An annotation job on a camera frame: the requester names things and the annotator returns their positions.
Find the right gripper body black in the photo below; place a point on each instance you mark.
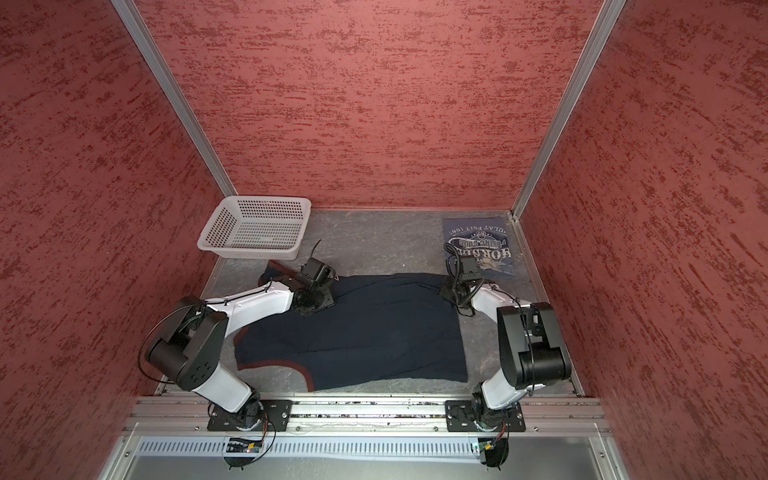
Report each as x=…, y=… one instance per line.
x=450, y=292

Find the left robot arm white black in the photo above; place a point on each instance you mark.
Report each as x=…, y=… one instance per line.
x=186, y=345

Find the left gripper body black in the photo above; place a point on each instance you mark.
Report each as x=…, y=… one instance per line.
x=322, y=298

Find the aluminium corner post left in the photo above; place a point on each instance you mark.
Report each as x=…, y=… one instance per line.
x=131, y=18

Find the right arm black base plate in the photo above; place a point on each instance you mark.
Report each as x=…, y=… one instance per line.
x=465, y=415

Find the small circuit board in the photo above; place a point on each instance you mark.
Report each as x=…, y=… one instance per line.
x=243, y=446
x=487, y=446

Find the aluminium corner post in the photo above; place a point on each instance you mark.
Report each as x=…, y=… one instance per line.
x=599, y=34
x=131, y=18

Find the white plastic laundry basket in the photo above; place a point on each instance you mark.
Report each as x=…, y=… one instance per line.
x=256, y=227

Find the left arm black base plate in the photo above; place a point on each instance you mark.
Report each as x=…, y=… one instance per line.
x=273, y=415

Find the dark navy maroon-trimmed tank top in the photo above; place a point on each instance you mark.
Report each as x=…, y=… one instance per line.
x=381, y=327

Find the left small circuit board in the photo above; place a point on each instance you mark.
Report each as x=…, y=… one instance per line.
x=243, y=446

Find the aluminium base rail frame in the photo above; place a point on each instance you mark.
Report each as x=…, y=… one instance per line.
x=379, y=415

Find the right small circuit board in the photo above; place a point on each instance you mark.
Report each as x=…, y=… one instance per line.
x=487, y=446

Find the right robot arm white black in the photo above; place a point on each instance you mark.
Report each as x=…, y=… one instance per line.
x=532, y=350

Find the aluminium corner post right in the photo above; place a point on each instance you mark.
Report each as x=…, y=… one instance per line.
x=599, y=34

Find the grey-blue tank top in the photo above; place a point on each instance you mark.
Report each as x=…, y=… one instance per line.
x=485, y=239

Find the white perforated cable duct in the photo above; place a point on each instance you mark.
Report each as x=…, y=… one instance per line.
x=459, y=449

